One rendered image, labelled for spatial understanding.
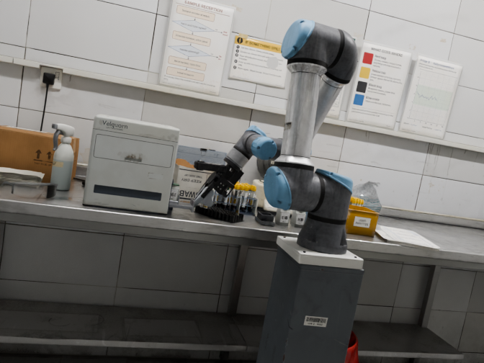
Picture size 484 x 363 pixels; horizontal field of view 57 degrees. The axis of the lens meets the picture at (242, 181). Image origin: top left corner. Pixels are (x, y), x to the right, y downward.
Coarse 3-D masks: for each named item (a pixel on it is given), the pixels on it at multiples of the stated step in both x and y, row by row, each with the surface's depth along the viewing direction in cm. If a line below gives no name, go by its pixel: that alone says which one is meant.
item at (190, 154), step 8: (184, 152) 215; (192, 152) 216; (200, 152) 217; (208, 152) 217; (216, 152) 218; (224, 152) 220; (192, 160) 216; (200, 160) 217; (208, 160) 218; (216, 160) 218
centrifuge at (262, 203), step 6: (258, 180) 211; (258, 186) 196; (258, 192) 196; (258, 198) 195; (264, 198) 194; (258, 204) 195; (264, 204) 191; (264, 210) 190; (270, 210) 189; (276, 210) 189
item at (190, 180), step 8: (176, 160) 210; (184, 160) 211; (176, 168) 186; (184, 168) 183; (192, 168) 212; (176, 176) 184; (184, 176) 184; (192, 176) 185; (200, 176) 185; (208, 176) 186; (184, 184) 184; (192, 184) 185; (200, 184) 186; (184, 192) 185; (192, 192) 185; (184, 200) 185
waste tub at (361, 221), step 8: (352, 208) 192; (360, 208) 192; (352, 216) 178; (360, 216) 179; (368, 216) 180; (376, 216) 180; (352, 224) 179; (360, 224) 179; (368, 224) 180; (376, 224) 181; (352, 232) 179; (360, 232) 180; (368, 232) 181
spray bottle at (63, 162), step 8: (56, 128) 160; (64, 128) 162; (72, 128) 165; (56, 136) 160; (64, 136) 164; (56, 144) 161; (64, 144) 164; (56, 152) 163; (64, 152) 163; (72, 152) 166; (56, 160) 163; (64, 160) 163; (72, 160) 166; (56, 168) 163; (64, 168) 164; (72, 168) 167; (56, 176) 164; (64, 176) 164; (64, 184) 165
